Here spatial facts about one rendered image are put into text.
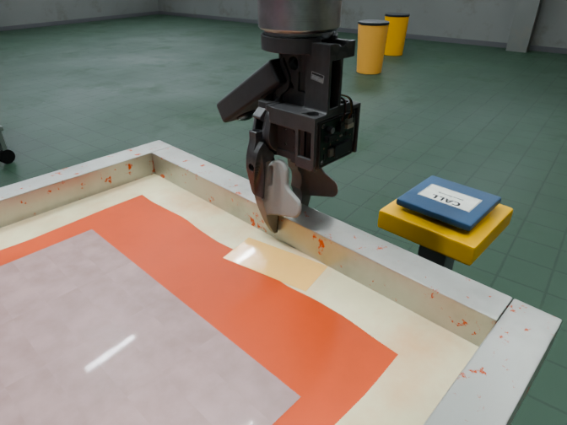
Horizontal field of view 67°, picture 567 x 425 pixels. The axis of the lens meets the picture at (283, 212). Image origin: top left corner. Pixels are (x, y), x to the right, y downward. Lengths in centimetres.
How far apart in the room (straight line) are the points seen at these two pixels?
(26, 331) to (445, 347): 36
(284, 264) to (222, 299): 8
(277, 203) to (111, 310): 19
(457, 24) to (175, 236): 819
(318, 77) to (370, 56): 535
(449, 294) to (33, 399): 34
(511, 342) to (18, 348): 40
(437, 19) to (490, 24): 89
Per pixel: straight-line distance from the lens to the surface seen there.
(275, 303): 42
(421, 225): 56
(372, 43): 571
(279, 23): 40
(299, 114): 40
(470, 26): 851
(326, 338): 39
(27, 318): 47
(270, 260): 47
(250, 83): 45
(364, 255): 43
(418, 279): 41
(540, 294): 218
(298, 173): 50
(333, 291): 44
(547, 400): 176
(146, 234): 54
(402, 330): 41
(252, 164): 44
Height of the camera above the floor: 124
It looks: 30 degrees down
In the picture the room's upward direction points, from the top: straight up
